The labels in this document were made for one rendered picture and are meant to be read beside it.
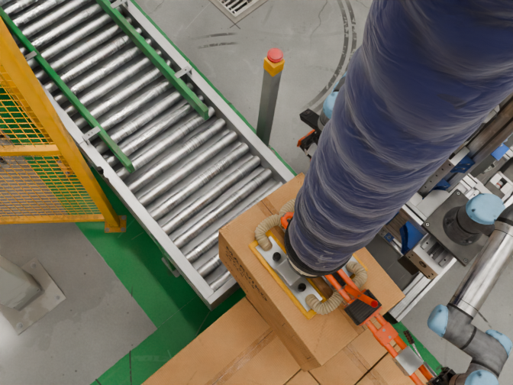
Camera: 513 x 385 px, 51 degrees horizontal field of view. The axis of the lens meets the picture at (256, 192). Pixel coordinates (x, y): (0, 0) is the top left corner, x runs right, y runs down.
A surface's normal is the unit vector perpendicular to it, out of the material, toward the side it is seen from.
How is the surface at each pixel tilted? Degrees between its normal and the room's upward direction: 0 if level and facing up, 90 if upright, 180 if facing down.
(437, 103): 82
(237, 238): 1
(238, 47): 0
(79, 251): 0
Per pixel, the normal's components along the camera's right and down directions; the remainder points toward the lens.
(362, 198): -0.15, 0.85
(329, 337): 0.07, -0.36
